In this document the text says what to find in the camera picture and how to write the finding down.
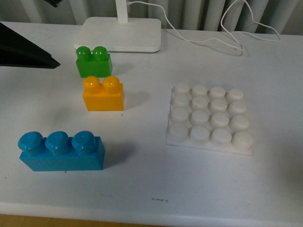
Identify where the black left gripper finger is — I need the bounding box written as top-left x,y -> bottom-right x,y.
0,23 -> 60,69

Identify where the yellow two-stud block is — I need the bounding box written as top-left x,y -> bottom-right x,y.
82,76 -> 125,111

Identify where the white studded base plate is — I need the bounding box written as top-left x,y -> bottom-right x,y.
166,82 -> 254,156

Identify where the green two-stud block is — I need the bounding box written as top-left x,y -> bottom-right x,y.
76,46 -> 112,78

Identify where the blue three-stud block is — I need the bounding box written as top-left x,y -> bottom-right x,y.
18,131 -> 106,172

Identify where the white lamp stand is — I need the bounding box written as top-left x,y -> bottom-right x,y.
73,0 -> 161,53

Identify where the grey pleated curtain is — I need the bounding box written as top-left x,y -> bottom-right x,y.
0,0 -> 303,35

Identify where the white power cable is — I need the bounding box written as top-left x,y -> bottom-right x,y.
127,0 -> 281,57

